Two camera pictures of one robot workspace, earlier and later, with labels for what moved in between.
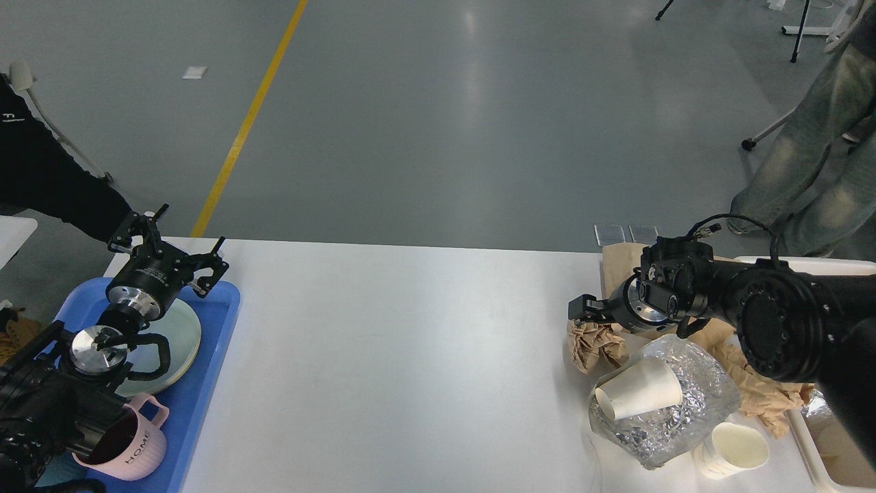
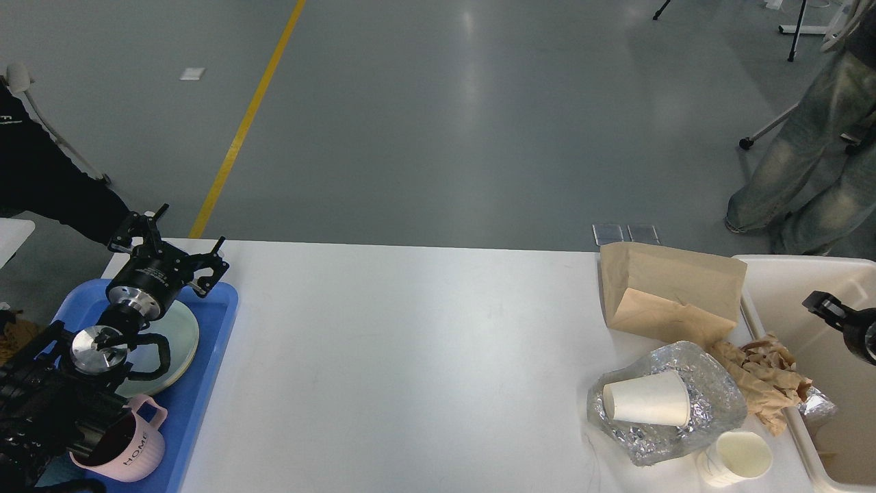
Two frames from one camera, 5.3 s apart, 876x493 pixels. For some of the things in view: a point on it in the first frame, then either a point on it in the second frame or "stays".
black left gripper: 155,272 stays
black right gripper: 623,306 -> 859,328
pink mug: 133,447 stays
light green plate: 180,326 stays
